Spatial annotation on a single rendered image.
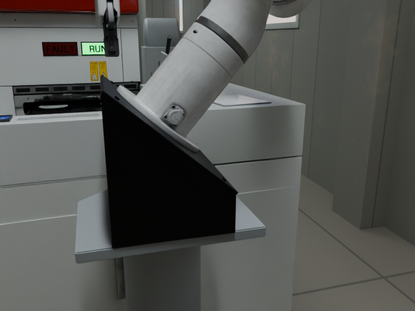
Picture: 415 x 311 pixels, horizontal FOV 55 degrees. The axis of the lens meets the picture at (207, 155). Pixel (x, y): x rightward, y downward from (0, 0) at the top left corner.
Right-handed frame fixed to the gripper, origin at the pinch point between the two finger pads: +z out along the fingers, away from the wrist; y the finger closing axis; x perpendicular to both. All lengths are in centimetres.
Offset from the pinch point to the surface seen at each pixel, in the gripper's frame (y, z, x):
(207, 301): -10, 70, 22
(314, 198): -156, 81, 152
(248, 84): -317, -18, 177
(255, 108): 1.2, 16.1, 35.0
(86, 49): -57, -10, -3
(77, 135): 0.4, 19.7, -9.3
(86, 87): -60, 3, -5
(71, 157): -0.7, 24.6, -11.0
